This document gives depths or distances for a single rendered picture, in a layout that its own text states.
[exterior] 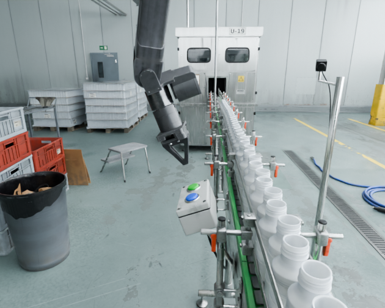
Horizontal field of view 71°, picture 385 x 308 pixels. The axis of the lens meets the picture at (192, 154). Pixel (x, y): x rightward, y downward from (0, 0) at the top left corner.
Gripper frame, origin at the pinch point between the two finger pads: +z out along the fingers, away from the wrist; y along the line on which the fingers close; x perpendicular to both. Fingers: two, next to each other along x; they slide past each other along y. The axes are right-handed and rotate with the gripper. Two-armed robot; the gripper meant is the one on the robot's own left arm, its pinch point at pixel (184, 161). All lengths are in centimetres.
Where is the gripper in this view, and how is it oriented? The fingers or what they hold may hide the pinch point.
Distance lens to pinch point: 68.6
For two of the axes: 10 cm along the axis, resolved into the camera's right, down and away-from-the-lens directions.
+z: 3.5, 9.0, 2.6
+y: 0.6, -2.9, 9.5
